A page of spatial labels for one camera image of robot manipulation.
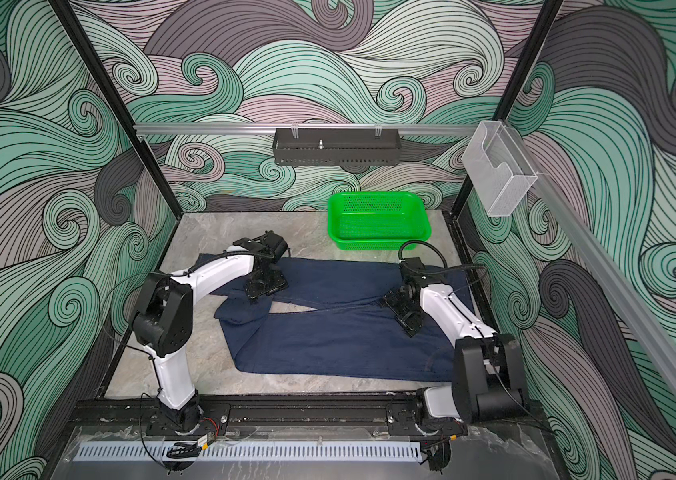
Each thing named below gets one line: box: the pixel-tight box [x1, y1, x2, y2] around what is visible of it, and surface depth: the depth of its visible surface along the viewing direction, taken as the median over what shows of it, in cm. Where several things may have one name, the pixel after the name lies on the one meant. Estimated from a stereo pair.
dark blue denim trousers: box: [197, 251, 475, 381], surface depth 88 cm
